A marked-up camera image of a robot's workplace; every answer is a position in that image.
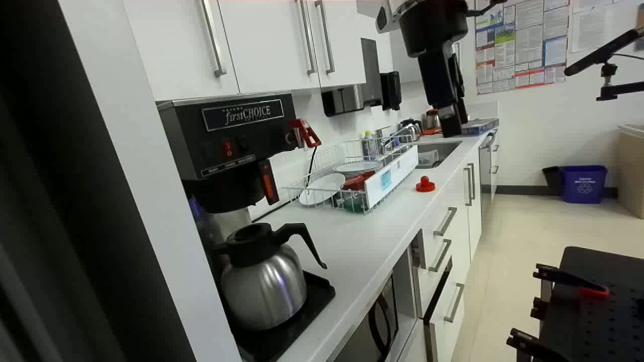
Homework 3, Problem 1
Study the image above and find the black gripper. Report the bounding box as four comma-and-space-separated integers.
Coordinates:
417, 49, 470, 138

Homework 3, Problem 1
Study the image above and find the red plastic pusher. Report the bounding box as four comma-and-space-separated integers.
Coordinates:
413, 174, 439, 195

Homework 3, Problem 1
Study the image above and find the stainless steel kettle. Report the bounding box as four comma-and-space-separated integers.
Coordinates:
418, 106, 444, 137

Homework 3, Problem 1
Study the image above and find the blue flat tray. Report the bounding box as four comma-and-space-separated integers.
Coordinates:
460, 117, 502, 137

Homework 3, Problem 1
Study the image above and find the stainless steel sink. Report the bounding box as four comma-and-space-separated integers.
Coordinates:
414, 138, 463, 169

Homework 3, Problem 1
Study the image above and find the black kettle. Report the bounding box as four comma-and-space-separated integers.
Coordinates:
396, 117, 422, 138

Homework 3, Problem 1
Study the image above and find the white base cabinet door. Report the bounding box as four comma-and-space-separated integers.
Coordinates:
462, 147, 485, 260

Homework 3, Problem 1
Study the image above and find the chrome sink faucet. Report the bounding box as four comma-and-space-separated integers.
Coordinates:
379, 119, 420, 152

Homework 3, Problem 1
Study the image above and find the black soap dispenser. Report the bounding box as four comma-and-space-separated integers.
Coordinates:
379, 69, 403, 112

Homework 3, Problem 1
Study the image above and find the white tray blue label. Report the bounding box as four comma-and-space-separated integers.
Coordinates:
361, 143, 420, 213

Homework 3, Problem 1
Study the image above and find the blue dish soap bottle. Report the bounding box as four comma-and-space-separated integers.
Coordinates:
361, 129, 379, 162

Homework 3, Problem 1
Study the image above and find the white shallow bowl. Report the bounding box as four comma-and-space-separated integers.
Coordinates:
331, 159, 379, 176

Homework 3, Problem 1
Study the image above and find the red plastic dish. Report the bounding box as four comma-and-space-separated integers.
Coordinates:
341, 169, 376, 192

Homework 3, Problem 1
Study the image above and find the black trash bin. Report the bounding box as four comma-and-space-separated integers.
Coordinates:
542, 165, 565, 196

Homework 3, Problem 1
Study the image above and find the black paper towel dispenser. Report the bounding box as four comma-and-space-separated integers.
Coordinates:
320, 82, 369, 117

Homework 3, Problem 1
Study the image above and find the green glass cup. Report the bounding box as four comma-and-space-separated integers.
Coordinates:
339, 188, 369, 216

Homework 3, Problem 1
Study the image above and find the white upper cabinet door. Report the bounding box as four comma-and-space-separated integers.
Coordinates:
220, 0, 323, 97
122, 0, 242, 105
302, 0, 369, 88

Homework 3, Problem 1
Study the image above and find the blue recycling bin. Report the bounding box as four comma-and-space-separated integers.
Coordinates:
559, 165, 611, 206

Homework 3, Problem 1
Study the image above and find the white round plate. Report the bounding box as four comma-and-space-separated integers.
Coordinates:
299, 171, 349, 209

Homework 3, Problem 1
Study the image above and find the beige cabinet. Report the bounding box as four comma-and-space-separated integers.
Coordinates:
614, 122, 644, 220

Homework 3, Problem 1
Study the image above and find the small black clamp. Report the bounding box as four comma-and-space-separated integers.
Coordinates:
529, 298, 549, 322

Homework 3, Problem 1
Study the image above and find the black built-in microwave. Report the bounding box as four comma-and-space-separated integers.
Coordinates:
331, 230, 430, 362

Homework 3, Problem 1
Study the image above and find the large black clamp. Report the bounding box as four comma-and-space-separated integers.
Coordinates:
506, 325, 572, 362

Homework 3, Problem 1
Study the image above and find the black coffee maker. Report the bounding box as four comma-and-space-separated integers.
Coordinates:
155, 93, 339, 362

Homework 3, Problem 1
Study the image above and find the black perforated table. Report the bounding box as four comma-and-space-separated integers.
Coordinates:
539, 245, 644, 362

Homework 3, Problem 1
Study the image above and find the stainless steel coffee carafe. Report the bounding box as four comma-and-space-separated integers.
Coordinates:
209, 221, 331, 333

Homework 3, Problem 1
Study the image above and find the white tall side panel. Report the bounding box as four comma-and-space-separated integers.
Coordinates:
57, 0, 245, 362

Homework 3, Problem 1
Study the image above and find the black refrigerator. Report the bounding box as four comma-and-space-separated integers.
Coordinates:
0, 0, 198, 362

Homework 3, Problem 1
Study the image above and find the colourful wall poster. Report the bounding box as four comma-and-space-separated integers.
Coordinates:
473, 0, 572, 97

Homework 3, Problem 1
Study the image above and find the white wire dish rack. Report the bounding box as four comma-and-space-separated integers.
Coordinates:
267, 137, 420, 217

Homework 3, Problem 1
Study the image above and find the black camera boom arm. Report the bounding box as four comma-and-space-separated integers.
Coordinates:
561, 27, 644, 103

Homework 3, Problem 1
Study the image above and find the tall white drawer steel handle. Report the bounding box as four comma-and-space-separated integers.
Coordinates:
420, 258, 481, 362

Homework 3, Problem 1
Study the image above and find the white paper wall sheet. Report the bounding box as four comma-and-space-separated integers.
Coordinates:
567, 0, 644, 65

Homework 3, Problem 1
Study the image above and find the red handled clamp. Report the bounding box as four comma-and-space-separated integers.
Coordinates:
532, 262, 612, 301

